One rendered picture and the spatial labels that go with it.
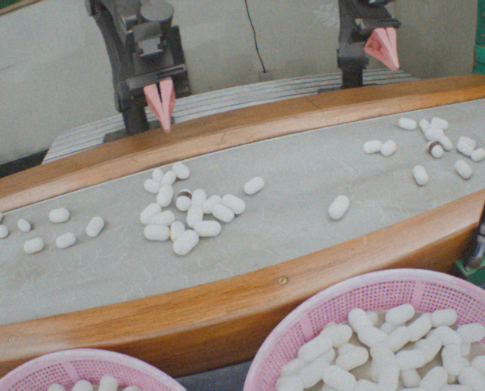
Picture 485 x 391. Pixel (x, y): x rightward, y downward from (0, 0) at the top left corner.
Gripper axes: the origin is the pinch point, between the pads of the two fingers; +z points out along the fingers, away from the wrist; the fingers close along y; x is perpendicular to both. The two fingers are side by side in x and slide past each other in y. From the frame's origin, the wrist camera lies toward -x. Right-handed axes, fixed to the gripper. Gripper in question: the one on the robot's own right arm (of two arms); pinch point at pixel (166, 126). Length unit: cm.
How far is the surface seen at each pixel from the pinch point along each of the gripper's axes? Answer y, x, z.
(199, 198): 2.2, -4.2, 13.7
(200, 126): 5.9, 8.9, -2.8
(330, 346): 9.2, -19.7, 34.7
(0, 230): -32.2, -0.3, 9.2
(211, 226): 2.5, -8.1, 18.6
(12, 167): -135, 189, -105
